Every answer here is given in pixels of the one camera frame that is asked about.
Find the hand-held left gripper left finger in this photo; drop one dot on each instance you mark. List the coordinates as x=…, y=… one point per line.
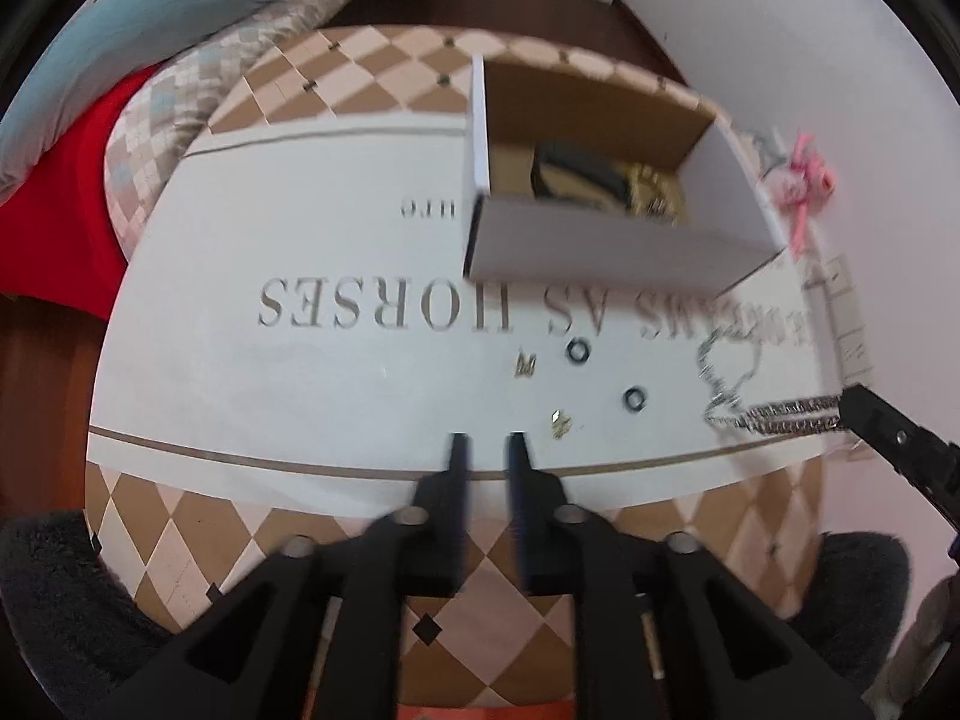
x=459, y=495

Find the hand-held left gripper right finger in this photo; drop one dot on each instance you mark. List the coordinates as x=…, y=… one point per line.
x=517, y=495

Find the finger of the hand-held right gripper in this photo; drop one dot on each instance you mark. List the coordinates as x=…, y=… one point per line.
x=900, y=442

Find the gold jewelry piece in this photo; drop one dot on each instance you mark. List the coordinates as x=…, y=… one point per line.
x=656, y=191

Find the gold earring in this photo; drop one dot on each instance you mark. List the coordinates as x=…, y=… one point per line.
x=560, y=424
x=523, y=367

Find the diamond patterned printed table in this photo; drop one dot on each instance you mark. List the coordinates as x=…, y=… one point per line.
x=337, y=390

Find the white cardboard box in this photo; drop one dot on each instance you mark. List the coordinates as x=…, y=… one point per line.
x=600, y=244

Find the black pouch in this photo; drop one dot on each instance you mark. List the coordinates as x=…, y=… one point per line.
x=574, y=172

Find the dark grey fluffy rug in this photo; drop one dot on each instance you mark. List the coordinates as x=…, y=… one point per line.
x=60, y=600

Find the checkered blanket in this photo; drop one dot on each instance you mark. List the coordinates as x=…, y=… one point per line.
x=187, y=97

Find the red cloth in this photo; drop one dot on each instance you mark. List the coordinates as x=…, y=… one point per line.
x=67, y=202

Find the light blue pillow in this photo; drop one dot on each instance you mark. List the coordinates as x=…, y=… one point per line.
x=150, y=22

